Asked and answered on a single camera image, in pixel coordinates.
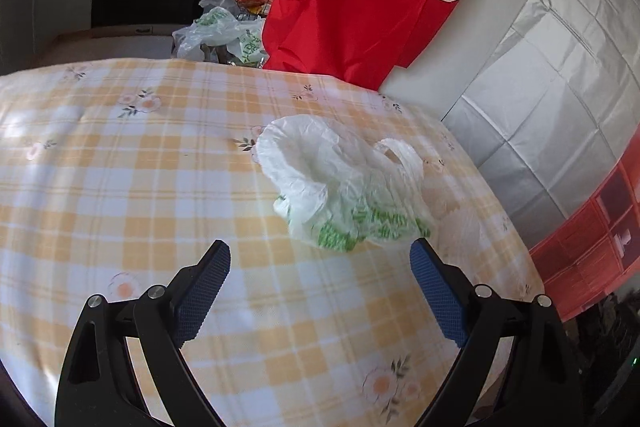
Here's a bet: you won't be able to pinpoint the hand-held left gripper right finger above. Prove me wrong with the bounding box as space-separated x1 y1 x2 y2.
410 239 582 427

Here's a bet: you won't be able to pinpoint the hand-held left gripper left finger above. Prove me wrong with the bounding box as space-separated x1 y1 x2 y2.
54 240 232 427

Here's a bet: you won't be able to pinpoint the green printed plastic bag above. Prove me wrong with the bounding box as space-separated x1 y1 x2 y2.
252 114 436 253

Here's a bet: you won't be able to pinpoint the yellow checked floral tablecloth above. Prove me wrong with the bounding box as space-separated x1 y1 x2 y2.
0 57 546 427

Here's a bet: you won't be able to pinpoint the plastic bags on floor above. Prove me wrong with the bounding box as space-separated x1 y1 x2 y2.
172 0 271 68

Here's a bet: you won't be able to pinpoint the white wall sheet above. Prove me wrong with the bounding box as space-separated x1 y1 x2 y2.
442 0 640 253

